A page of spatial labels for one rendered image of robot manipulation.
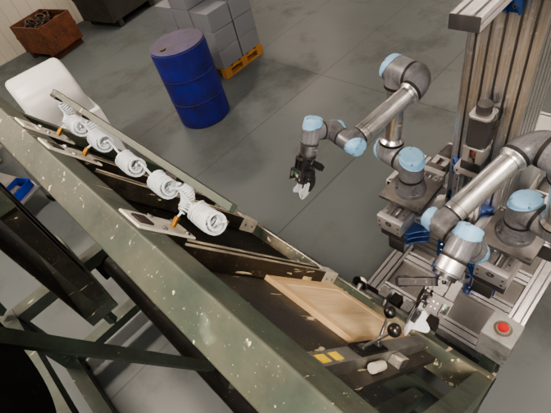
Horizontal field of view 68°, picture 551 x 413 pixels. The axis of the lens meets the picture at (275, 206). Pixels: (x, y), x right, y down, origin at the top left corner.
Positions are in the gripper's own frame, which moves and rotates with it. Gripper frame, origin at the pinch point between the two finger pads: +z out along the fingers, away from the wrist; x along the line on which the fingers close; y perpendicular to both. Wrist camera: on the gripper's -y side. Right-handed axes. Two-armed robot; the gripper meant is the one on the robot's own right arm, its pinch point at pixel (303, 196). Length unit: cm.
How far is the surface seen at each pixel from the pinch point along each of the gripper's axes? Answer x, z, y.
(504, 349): 90, 34, -25
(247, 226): -38, 37, -6
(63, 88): -272, 18, -3
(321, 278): 18.0, 33.2, 0.8
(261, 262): 17.8, 7.0, 41.5
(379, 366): 70, 9, 46
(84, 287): -65, 58, 72
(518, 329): 90, 27, -31
